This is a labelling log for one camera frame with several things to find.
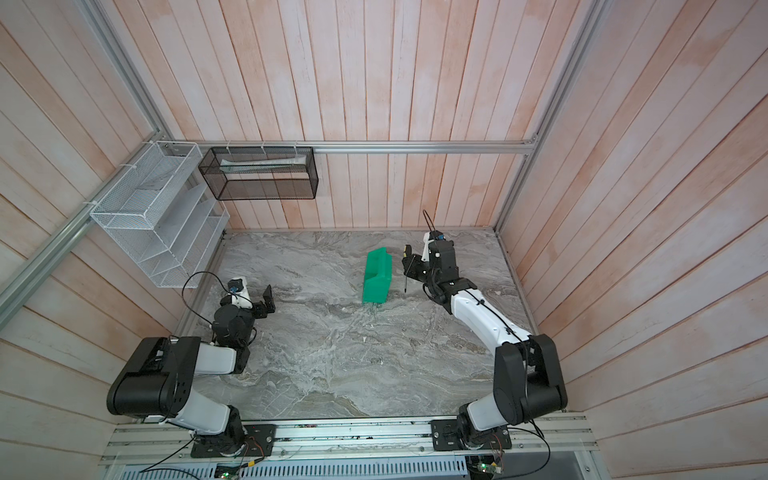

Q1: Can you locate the green plastic bin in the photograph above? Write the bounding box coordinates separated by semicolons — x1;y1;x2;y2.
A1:
362;247;392;304

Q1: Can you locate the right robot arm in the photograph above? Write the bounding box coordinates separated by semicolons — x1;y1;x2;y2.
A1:
402;231;568;447

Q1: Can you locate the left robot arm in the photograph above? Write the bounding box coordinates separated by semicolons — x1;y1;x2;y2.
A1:
106;277;276;456

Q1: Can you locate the black mesh basket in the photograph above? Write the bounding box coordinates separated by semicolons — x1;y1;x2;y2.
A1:
198;146;319;201

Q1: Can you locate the white vent grille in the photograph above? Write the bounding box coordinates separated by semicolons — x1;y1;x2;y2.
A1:
113;455;469;479

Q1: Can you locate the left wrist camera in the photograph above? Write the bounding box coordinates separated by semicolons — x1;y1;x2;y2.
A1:
227;276;250;299

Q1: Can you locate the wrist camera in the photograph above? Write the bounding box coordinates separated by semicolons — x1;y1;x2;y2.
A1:
421;230;445;262
227;276;250;299

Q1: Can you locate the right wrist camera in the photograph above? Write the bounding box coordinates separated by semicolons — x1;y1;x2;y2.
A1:
421;230;445;262

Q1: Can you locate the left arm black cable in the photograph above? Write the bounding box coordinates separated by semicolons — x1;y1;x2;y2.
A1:
181;271;238;328

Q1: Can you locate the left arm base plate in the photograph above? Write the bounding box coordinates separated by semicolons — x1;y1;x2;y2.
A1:
190;424;277;459

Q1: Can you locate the white wire shelf rack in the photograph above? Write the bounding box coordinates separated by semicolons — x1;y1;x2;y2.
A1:
91;142;229;290

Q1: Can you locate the horizontal aluminium wall rail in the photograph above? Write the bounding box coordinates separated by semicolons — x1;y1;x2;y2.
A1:
159;140;537;155

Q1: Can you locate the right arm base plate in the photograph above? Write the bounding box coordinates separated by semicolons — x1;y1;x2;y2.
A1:
429;417;512;451

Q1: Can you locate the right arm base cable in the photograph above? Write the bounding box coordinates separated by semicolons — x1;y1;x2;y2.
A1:
497;422;552;480

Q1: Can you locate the aluminium front rail frame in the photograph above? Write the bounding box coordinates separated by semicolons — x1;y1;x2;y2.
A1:
99;413;610;479

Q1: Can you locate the left wall aluminium rail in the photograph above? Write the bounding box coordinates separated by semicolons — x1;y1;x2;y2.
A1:
1;130;167;329

